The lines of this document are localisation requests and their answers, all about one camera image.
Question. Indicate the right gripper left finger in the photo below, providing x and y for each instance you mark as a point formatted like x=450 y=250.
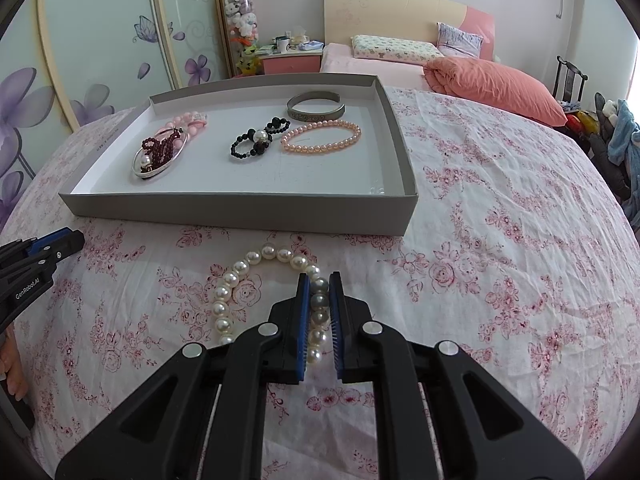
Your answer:
x=201 y=415

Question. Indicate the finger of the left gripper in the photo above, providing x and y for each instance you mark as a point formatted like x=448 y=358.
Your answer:
x=47 y=240
x=67 y=246

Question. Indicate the sliding glass floral wardrobe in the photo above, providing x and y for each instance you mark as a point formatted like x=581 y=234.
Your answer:
x=66 y=63

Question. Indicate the grey shallow cardboard tray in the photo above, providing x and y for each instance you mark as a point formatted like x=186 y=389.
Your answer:
x=253 y=167

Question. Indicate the thin silver hoop bangle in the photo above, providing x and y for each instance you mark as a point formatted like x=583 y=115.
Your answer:
x=157 y=153

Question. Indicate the beige pink headboard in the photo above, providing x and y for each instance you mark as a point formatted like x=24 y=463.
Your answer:
x=406 y=19

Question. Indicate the blue plush robe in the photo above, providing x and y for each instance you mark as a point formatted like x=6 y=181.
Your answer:
x=624 y=145

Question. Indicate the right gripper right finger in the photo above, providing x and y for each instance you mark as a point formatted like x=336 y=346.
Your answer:
x=438 y=413

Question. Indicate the pink bed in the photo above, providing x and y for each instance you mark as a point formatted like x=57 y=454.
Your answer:
x=338 y=58

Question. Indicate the folded salmon duvet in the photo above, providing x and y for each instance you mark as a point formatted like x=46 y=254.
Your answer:
x=496 y=85

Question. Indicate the dark wooden chair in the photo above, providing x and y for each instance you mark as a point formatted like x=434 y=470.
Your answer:
x=569 y=82

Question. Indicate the floral pink table cloth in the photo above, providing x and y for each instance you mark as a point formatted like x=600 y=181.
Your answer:
x=517 y=250

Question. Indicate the floral white pillow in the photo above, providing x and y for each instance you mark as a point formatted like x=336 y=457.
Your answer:
x=394 y=49

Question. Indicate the person left hand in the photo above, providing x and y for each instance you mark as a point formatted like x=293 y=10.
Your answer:
x=11 y=367

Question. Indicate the pink beige nightstand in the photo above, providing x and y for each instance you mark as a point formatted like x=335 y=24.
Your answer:
x=292 y=61

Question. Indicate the plush toy display tube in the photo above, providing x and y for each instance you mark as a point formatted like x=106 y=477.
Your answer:
x=242 y=35

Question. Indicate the white mug on nightstand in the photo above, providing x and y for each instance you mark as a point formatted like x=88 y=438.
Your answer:
x=282 y=44

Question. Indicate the silver cuff bangle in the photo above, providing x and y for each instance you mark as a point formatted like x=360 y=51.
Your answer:
x=315 y=106

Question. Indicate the lilac patterned pillow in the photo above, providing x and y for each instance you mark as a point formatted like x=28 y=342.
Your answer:
x=452 y=41

